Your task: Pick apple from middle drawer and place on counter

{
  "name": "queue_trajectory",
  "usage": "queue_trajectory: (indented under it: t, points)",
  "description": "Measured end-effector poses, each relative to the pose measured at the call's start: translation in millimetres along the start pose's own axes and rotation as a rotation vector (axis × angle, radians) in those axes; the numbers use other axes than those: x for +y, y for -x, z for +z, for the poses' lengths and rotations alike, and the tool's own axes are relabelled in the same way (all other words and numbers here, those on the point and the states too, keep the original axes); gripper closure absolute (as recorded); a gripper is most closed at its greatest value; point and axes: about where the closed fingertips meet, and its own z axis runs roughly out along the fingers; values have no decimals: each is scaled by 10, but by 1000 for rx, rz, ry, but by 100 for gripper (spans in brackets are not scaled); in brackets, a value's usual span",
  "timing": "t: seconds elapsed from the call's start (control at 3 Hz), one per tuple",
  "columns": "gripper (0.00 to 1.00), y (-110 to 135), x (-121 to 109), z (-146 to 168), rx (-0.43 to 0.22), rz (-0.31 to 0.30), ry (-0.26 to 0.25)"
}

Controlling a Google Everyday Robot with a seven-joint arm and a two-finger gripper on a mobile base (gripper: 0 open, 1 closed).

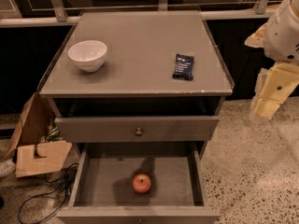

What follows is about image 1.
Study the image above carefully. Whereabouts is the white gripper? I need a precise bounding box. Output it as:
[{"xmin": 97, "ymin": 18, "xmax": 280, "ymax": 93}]
[{"xmin": 245, "ymin": 0, "xmax": 299, "ymax": 119}]

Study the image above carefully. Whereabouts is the red apple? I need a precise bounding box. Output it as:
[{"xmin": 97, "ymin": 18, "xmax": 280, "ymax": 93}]
[{"xmin": 133, "ymin": 174, "xmax": 151, "ymax": 194}]

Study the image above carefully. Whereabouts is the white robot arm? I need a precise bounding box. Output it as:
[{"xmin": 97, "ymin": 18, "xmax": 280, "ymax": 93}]
[{"xmin": 245, "ymin": 0, "xmax": 299, "ymax": 123}]

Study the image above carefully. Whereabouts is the grey top drawer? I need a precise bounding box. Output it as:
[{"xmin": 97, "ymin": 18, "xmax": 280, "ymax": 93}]
[{"xmin": 55, "ymin": 116, "xmax": 219, "ymax": 143}]

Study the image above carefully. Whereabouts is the grey drawer cabinet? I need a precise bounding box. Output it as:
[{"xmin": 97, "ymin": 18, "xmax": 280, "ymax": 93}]
[{"xmin": 36, "ymin": 10, "xmax": 235, "ymax": 224}]

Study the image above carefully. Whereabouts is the brass drawer knob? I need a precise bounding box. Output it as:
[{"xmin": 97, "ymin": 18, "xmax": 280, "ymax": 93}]
[{"xmin": 135, "ymin": 128, "xmax": 143, "ymax": 136}]

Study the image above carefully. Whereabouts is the open grey middle drawer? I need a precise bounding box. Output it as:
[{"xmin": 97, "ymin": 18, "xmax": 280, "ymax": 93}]
[{"xmin": 57, "ymin": 142, "xmax": 219, "ymax": 224}]

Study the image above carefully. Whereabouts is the dark blue snack packet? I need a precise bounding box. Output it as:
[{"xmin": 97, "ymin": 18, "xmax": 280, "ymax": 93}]
[{"xmin": 172, "ymin": 54, "xmax": 194, "ymax": 81}]

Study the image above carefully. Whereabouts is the white ceramic bowl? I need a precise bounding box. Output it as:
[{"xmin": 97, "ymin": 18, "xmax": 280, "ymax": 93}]
[{"xmin": 67, "ymin": 40, "xmax": 107, "ymax": 72}]

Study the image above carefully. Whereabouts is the brown cardboard box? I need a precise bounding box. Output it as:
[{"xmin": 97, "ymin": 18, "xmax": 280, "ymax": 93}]
[{"xmin": 4, "ymin": 92, "xmax": 72, "ymax": 178}]

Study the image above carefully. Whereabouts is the white shoe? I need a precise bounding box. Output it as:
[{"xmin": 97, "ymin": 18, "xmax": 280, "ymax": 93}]
[{"xmin": 0, "ymin": 159, "xmax": 16, "ymax": 178}]

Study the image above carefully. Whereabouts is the metal railing frame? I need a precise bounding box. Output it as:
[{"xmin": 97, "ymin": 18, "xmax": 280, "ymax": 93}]
[{"xmin": 0, "ymin": 0, "xmax": 282, "ymax": 27}]

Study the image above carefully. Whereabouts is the black cable on floor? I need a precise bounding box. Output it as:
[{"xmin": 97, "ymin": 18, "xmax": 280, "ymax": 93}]
[{"xmin": 17, "ymin": 162, "xmax": 80, "ymax": 224}]

